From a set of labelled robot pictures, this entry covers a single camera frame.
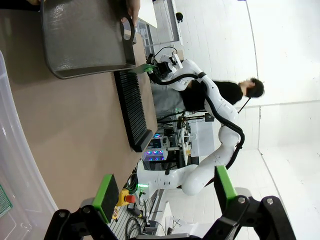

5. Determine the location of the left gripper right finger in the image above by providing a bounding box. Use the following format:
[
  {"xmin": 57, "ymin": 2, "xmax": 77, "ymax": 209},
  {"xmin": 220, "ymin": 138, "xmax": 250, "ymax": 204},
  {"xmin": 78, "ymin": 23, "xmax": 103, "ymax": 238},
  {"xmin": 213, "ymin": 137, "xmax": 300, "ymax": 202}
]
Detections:
[{"xmin": 203, "ymin": 164, "xmax": 297, "ymax": 240}]

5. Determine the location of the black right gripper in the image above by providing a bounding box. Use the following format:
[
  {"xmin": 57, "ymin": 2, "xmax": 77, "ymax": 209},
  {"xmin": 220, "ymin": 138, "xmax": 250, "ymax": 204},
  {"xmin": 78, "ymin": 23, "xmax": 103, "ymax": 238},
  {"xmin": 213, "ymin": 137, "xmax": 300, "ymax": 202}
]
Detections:
[{"xmin": 144, "ymin": 52, "xmax": 176, "ymax": 81}]

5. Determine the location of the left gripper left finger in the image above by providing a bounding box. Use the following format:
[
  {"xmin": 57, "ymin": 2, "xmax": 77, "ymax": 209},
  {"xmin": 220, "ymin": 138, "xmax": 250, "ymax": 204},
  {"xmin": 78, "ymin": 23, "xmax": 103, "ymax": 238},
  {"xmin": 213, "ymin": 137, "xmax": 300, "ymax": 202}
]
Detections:
[{"xmin": 44, "ymin": 173, "xmax": 121, "ymax": 240}]

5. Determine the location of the dark green PCB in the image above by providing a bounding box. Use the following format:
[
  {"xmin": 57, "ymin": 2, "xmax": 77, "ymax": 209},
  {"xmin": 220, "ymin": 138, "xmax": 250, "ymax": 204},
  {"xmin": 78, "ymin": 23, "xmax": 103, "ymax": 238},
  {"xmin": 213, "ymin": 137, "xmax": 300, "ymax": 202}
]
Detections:
[{"xmin": 128, "ymin": 63, "xmax": 156, "ymax": 75}]

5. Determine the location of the black plastic tray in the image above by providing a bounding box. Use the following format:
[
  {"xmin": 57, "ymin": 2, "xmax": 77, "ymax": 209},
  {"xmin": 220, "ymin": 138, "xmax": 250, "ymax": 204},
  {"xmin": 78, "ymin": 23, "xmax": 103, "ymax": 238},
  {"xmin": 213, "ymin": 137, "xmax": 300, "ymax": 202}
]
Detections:
[{"xmin": 39, "ymin": 0, "xmax": 138, "ymax": 80}]

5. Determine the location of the green perforated PCB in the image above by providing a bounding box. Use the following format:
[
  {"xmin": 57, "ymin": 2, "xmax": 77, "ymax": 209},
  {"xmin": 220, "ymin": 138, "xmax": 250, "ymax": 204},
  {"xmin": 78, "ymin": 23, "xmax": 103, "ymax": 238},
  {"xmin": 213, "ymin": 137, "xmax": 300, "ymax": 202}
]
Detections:
[{"xmin": 0, "ymin": 183, "xmax": 14, "ymax": 219}]

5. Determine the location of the person's left hand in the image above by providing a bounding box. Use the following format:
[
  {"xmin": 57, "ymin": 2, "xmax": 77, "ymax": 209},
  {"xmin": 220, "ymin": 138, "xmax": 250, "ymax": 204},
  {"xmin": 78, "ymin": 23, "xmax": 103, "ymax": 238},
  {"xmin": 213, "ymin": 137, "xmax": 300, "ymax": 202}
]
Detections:
[{"xmin": 125, "ymin": 0, "xmax": 142, "ymax": 28}]

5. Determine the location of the yellow emergency stop button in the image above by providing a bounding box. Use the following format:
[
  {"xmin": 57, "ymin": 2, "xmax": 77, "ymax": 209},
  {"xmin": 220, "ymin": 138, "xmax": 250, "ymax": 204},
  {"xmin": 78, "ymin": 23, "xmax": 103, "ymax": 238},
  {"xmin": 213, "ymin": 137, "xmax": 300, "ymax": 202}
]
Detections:
[{"xmin": 115, "ymin": 188, "xmax": 137, "ymax": 208}]

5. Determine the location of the black slotted PCB rack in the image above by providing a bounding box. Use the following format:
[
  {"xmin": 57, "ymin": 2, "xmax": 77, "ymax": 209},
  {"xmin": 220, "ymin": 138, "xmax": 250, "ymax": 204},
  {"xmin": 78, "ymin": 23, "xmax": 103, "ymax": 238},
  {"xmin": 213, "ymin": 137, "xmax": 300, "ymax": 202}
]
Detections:
[{"xmin": 113, "ymin": 70, "xmax": 154, "ymax": 154}]

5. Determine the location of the white table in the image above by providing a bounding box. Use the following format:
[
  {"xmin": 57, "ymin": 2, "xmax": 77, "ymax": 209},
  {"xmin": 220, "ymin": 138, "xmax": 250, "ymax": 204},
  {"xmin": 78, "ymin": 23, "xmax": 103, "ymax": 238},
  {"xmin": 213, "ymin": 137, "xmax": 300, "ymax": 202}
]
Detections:
[{"xmin": 138, "ymin": 0, "xmax": 185, "ymax": 48}]

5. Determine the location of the computer with RGB fans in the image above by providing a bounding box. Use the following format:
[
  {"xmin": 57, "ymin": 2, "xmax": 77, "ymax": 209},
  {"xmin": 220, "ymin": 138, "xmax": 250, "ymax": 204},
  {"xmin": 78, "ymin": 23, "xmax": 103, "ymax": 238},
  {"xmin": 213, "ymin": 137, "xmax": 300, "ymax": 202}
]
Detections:
[{"xmin": 141, "ymin": 146, "xmax": 167, "ymax": 164}]

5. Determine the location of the person in black shirt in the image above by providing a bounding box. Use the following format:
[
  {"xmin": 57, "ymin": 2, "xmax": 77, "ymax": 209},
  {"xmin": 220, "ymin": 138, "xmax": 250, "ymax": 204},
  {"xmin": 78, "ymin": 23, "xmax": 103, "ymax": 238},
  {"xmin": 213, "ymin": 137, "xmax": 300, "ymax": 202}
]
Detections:
[{"xmin": 181, "ymin": 76, "xmax": 265, "ymax": 113}]

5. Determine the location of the clear plastic box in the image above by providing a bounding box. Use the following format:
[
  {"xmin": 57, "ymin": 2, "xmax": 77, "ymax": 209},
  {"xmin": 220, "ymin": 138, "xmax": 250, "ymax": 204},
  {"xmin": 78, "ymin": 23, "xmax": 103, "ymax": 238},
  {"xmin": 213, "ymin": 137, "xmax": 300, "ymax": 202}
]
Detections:
[{"xmin": 0, "ymin": 49, "xmax": 60, "ymax": 240}]

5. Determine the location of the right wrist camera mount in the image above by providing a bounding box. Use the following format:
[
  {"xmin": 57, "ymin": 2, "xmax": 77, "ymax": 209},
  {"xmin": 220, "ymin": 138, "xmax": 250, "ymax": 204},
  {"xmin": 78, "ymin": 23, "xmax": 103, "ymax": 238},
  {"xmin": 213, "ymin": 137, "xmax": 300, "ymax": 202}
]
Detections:
[{"xmin": 168, "ymin": 51, "xmax": 186, "ymax": 70}]

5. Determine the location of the black cable coil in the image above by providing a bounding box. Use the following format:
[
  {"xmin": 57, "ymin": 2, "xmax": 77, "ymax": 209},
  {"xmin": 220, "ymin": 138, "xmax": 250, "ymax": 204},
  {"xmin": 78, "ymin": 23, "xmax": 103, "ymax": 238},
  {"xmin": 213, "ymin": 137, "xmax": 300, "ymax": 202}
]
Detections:
[{"xmin": 124, "ymin": 215, "xmax": 144, "ymax": 236}]

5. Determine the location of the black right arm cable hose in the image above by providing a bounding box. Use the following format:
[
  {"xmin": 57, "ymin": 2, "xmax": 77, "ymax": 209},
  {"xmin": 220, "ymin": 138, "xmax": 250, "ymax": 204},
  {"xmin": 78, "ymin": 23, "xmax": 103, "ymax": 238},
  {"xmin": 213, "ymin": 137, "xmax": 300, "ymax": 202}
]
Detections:
[{"xmin": 149, "ymin": 71, "xmax": 246, "ymax": 174}]

